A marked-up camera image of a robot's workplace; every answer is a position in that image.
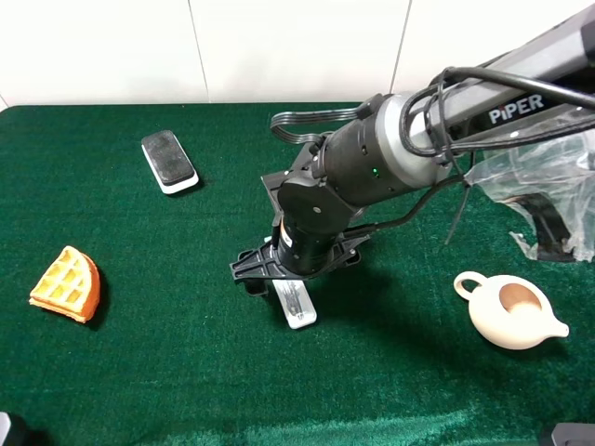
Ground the green felt table cloth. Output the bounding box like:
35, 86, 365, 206
1, 103, 594, 445

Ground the orange waffle slice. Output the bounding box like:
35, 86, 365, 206
29, 245, 100, 323

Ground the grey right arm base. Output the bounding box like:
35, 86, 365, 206
538, 423, 595, 446

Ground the black whiteboard eraser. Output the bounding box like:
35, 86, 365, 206
141, 130, 199, 195

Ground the clear plastic wrap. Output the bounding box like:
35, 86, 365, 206
466, 130, 594, 262

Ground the black cable bundle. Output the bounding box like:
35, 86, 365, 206
270, 66, 595, 245

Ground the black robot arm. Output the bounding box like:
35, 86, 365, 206
231, 7, 594, 295

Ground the cream ceramic teapot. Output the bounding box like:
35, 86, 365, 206
454, 271, 570, 350

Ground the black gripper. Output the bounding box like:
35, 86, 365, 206
230, 221, 370, 295

